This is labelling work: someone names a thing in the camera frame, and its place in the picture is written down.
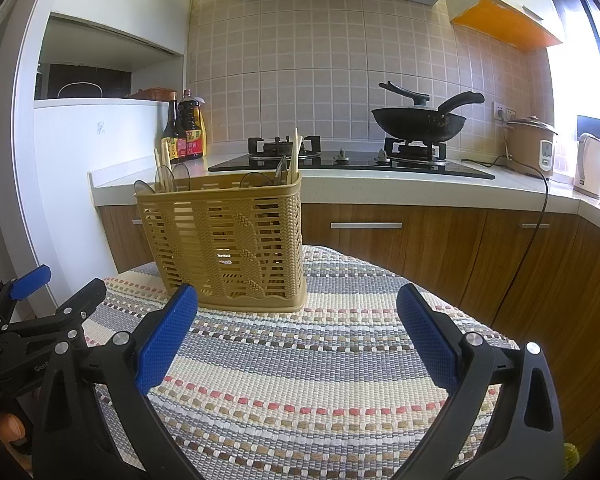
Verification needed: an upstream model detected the black glass gas stove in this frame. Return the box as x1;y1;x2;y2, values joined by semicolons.
208;135;496;181

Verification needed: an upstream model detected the yellow-green object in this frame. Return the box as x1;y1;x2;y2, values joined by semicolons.
562;442;581;476

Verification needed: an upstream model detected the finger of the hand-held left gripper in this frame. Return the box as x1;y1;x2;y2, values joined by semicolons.
0;264;52;332
0;278;108;357

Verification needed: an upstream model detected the wall cabinet with orange underside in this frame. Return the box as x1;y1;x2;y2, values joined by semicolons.
450;0;566;52

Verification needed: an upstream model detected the beige rice cooker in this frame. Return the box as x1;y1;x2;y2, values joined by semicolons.
505;116;559;179

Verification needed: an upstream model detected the white wire loop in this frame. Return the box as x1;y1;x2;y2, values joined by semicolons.
57;82;104;100

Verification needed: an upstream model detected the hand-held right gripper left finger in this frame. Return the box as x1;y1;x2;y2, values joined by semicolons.
32;283;199;480

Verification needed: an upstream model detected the white electric kettle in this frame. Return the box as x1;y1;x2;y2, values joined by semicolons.
573;133;600;198

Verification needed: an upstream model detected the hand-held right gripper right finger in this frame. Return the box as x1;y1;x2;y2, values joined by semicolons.
390;282;566;480

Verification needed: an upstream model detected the brown wicker basket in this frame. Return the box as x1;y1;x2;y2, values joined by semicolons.
126;87;178;101

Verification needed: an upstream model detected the black wok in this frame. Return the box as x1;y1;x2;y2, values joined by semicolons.
371;91;486;145

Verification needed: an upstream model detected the red label sauce bottle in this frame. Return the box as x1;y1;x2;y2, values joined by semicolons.
178;90;207;161

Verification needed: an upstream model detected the striped woven mat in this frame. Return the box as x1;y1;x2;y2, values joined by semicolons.
87;244;521;480

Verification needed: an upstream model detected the dark soy sauce bottle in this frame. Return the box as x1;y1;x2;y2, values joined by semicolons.
161;92;186;163

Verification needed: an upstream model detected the person's left hand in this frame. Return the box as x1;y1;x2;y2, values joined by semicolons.
0;412;29;455

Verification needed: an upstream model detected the dark framed window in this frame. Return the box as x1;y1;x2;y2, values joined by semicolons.
550;0;600;143

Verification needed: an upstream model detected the yellow plastic utensil basket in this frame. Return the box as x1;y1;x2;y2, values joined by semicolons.
134;170;308;312

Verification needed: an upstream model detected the black power cable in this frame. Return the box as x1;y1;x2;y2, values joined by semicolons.
461;152;551;328

